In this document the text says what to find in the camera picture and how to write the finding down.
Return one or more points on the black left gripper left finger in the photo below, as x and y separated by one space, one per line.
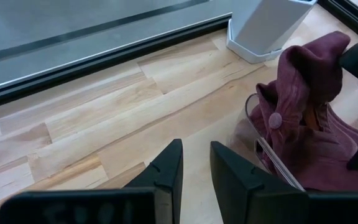
168 180

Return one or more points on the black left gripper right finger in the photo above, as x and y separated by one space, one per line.
244 193

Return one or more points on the clear plastic storage bin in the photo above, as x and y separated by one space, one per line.
283 169

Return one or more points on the black table edge rail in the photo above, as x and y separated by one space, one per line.
353 21
104 63

